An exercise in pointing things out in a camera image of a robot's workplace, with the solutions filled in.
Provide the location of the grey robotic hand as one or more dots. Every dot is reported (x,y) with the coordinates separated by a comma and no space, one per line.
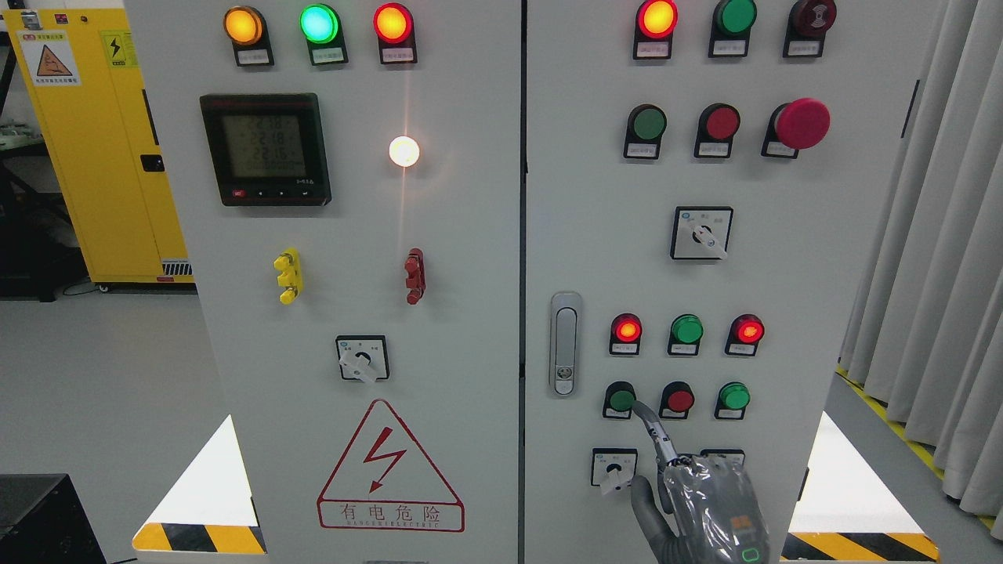
(704,509)

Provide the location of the green start push button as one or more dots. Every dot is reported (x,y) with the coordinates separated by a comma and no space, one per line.
(618,401)

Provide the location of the lower red push button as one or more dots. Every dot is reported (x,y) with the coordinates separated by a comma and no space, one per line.
(676,402)

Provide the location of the red push button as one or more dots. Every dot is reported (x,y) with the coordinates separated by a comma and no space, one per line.
(676,402)
(716,128)

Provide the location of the lower right green push button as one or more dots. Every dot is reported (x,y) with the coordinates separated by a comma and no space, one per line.
(732,401)

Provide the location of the upper red push button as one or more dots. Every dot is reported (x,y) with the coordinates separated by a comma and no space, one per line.
(716,128)

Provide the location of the upper green push button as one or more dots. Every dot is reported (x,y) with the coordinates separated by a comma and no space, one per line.
(643,134)

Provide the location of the middle row green light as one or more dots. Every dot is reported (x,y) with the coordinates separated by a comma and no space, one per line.
(685,334)

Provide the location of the middle row right red light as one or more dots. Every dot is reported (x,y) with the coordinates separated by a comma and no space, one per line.
(746,332)

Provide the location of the row red light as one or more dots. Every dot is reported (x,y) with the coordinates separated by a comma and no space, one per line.
(625,335)
(746,332)

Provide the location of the middle row left red light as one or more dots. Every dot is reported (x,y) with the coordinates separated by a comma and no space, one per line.
(625,335)

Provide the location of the grey curtain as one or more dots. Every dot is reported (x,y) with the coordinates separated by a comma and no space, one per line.
(925,337)

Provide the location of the red electric danger warning sticker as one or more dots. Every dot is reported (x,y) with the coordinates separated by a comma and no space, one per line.
(385,480)

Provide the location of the grey electrical control cabinet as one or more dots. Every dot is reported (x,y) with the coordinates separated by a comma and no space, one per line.
(521,192)

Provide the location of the red mushroom emergency stop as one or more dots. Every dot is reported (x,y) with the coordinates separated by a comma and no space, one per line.
(794,126)

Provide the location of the white glowing indicator light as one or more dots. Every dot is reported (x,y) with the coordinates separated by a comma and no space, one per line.
(404,151)

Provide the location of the green indicator light top right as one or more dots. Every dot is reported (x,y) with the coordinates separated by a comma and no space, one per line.
(730,32)

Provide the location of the green indicator light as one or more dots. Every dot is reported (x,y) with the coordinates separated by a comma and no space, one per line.
(730,32)
(322,28)

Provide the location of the red-orange indicator light right panel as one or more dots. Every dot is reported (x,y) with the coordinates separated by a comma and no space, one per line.
(655,24)

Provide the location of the dark red buzzer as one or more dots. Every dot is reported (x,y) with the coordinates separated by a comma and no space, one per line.
(808,24)

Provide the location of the black digital power meter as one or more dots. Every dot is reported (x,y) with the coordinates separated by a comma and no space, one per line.
(267,149)

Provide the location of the red indicator light top left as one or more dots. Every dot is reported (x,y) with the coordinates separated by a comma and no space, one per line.
(394,26)

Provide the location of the green indicator light top left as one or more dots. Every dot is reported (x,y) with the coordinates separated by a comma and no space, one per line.
(322,28)

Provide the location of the black box lower left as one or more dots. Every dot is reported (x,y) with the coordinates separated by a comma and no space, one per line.
(43,521)

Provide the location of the orange indicator light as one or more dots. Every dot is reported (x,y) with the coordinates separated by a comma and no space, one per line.
(249,37)

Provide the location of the yellow safety cabinet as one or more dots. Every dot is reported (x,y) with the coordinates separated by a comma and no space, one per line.
(83,77)

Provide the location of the black knob selector switch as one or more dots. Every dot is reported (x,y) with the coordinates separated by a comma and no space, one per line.
(737,456)

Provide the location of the lower white rotary selector switch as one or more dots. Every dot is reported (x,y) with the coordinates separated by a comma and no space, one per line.
(613,468)

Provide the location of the silver cabinet door handle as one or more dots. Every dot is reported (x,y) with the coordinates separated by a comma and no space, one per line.
(564,314)

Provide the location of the upper right rotary selector switch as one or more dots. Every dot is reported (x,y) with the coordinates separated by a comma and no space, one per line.
(701,233)

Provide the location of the red terminal post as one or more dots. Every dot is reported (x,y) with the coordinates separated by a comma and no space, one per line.
(415,276)

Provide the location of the left panel rotary selector switch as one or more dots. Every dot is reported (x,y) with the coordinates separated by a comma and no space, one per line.
(363,358)

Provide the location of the yellow terminal post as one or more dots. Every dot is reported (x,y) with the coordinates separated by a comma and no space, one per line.
(290,276)

